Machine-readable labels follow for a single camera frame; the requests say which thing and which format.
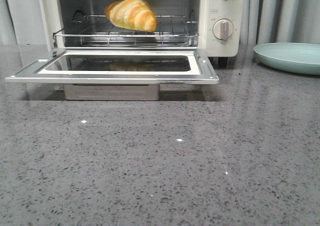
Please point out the oven glass door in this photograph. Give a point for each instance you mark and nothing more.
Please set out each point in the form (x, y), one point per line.
(118, 74)

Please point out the cream Toshiba toaster oven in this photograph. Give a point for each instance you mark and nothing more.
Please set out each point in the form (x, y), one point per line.
(57, 13)

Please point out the lower oven knob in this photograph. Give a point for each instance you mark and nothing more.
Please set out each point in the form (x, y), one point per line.
(223, 29)

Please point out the grey curtain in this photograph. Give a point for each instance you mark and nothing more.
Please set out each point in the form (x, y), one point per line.
(273, 21)

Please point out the golden croissant bread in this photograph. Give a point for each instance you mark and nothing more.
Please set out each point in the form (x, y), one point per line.
(134, 15)

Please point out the metal wire oven rack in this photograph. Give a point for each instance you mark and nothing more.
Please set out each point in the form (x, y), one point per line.
(98, 31)

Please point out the light green plate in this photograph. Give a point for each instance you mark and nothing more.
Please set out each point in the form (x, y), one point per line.
(298, 58)

